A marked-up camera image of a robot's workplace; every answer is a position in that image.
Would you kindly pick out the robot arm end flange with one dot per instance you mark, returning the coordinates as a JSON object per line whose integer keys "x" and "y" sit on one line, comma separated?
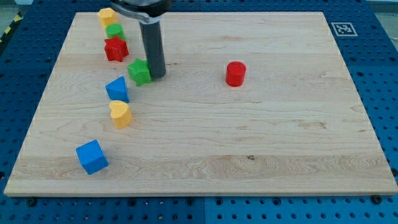
{"x": 145, "y": 11}

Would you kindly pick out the wooden board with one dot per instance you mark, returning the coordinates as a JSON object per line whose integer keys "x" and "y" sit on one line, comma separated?
{"x": 295, "y": 127}

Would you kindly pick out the red cylinder block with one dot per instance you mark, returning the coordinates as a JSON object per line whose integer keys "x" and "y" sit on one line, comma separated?
{"x": 235, "y": 73}

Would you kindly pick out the green star block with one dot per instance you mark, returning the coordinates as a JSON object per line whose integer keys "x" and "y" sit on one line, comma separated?
{"x": 139, "y": 72}

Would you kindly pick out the yellow heart block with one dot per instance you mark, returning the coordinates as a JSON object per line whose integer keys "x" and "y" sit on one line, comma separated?
{"x": 120, "y": 113}

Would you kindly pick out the blue triangle block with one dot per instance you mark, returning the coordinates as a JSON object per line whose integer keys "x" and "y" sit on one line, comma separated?
{"x": 117, "y": 90}

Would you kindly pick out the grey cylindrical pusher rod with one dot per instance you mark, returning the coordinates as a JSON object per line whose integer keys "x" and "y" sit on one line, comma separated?
{"x": 152, "y": 40}

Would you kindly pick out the red star block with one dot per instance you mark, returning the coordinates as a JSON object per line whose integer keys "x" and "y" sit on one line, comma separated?
{"x": 116, "y": 49}

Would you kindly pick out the blue cube block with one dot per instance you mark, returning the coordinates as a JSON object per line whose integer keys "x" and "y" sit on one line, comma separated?
{"x": 91, "y": 157}

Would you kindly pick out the green cylinder block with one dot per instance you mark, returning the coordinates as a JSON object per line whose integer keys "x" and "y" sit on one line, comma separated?
{"x": 114, "y": 30}

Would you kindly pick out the yellow hexagon block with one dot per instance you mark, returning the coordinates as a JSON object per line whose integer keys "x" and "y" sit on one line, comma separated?
{"x": 107, "y": 16}

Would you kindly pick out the white fiducial marker tag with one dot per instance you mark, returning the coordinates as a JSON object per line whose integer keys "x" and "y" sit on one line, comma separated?
{"x": 344, "y": 29}

